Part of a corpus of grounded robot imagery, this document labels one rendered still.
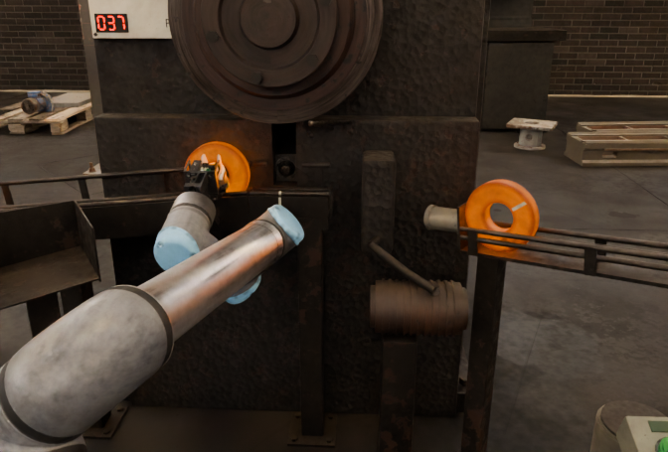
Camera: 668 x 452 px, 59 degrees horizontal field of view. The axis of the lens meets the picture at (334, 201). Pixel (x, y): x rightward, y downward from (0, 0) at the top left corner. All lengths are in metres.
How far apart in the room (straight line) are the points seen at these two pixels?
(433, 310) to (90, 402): 0.85
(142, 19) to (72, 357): 1.03
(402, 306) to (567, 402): 0.81
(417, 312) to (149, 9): 0.95
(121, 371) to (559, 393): 1.56
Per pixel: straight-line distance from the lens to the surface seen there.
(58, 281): 1.35
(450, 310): 1.37
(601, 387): 2.12
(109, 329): 0.69
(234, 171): 1.46
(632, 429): 0.94
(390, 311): 1.35
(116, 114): 1.62
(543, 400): 2.00
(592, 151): 4.66
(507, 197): 1.30
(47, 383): 0.69
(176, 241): 1.16
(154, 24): 1.56
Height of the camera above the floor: 1.16
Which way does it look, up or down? 19 degrees down
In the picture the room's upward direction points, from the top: straight up
